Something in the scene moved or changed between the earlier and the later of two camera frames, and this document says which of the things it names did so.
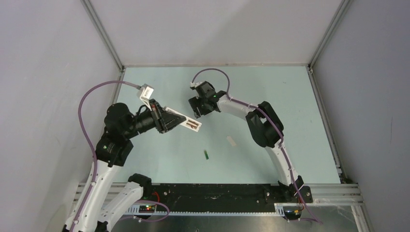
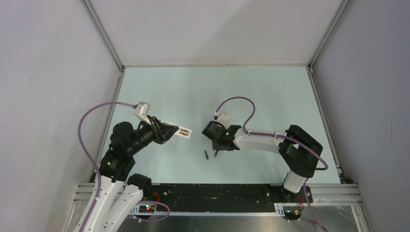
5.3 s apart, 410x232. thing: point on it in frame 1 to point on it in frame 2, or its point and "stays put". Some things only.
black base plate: x=226 y=197 stays put
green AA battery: x=206 y=154 stays put
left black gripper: x=164 y=121 to x=163 y=132
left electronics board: x=146 y=209 stays put
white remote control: x=189 y=123 to x=183 y=131
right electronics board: x=292 y=212 stays put
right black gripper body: x=197 y=101 to x=215 y=145
